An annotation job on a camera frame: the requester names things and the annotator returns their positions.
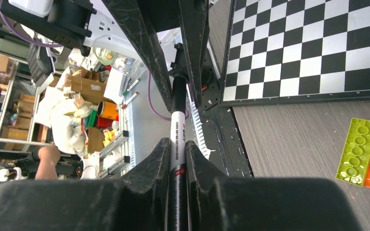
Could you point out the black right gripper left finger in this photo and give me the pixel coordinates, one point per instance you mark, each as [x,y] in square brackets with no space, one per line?
[134,202]

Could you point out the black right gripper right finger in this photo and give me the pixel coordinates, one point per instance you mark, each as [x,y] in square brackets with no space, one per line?
[223,203]

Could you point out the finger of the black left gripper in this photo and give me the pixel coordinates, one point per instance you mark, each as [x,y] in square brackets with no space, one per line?
[194,24]
[135,23]

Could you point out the white black marker pen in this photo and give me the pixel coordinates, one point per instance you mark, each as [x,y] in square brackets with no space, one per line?
[177,212]

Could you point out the black marker cap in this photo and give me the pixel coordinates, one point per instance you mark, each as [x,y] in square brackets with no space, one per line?
[179,66]

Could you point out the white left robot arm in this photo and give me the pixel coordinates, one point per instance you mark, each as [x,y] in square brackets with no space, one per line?
[106,33]

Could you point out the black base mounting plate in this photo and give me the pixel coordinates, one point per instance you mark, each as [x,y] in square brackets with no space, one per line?
[219,126]

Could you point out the black white chessboard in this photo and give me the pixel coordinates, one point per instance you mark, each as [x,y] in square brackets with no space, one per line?
[297,51]

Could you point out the green orange toy block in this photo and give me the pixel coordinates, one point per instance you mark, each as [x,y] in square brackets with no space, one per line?
[354,165]

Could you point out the white toothed cable rail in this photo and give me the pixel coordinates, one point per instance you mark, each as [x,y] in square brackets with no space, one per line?
[198,127]

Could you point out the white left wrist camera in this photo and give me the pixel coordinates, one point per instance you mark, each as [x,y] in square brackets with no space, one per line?
[40,8]

